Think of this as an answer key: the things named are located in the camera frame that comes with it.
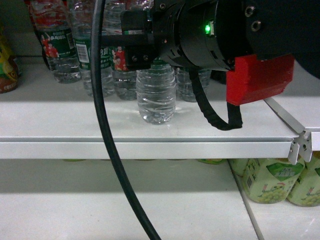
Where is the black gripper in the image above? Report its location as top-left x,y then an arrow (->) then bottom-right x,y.
100,0 -> 252,71

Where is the water bottle green label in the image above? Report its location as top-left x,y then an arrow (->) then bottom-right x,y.
176,67 -> 211,103
136,57 -> 176,125

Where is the right adjoining white shelf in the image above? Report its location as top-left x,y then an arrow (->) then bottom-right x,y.
265,62 -> 320,164

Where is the far left water bottle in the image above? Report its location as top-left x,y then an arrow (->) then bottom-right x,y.
30,0 -> 81,84

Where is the white metal shelf board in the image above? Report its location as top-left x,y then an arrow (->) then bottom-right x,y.
0,57 -> 297,159

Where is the green grape drink bottle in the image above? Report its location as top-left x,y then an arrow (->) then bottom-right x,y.
242,158 -> 305,204
286,151 -> 320,207

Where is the right green grape drink bottle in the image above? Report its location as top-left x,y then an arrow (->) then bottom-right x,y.
286,151 -> 320,207

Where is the yellow brown drink bottle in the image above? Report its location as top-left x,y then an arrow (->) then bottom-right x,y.
0,22 -> 20,94

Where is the red camera mount block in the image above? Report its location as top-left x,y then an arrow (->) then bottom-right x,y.
226,54 -> 295,106

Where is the black sleeved thin cable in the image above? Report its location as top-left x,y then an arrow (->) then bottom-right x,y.
188,68 -> 244,131

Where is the thick black cable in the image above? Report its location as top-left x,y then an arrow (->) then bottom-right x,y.
90,0 -> 162,240

